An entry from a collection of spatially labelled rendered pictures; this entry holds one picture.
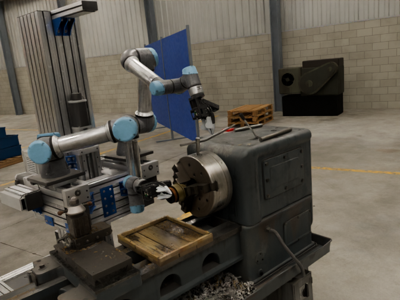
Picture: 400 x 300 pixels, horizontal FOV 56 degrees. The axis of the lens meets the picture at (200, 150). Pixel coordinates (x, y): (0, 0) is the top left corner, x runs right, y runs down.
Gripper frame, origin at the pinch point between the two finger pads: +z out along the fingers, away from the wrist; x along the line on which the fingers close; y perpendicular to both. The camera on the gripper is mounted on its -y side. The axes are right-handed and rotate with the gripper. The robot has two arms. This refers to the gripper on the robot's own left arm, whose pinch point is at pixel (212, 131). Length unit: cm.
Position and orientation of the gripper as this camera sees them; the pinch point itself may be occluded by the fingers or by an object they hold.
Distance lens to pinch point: 193.5
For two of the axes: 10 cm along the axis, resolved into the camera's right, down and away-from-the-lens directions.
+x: 5.8, -2.3, -7.8
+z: 3.1, 9.5, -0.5
